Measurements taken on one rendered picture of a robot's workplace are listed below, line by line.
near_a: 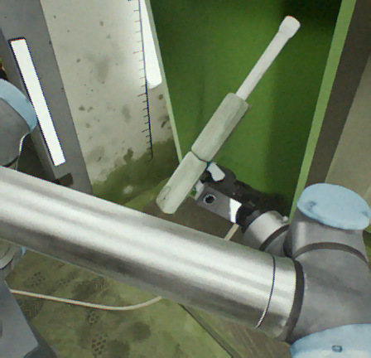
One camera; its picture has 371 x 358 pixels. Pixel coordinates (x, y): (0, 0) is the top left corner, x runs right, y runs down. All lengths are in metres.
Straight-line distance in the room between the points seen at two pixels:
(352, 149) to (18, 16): 1.94
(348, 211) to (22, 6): 1.33
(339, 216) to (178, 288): 0.22
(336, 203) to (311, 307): 0.15
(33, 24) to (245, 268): 1.31
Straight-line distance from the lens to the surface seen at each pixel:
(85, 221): 0.34
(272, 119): 1.42
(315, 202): 0.43
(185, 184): 0.66
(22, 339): 1.14
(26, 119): 0.58
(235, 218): 0.59
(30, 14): 1.45
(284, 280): 0.34
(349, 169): 2.16
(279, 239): 0.54
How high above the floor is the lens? 1.61
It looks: 40 degrees down
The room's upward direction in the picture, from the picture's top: straight up
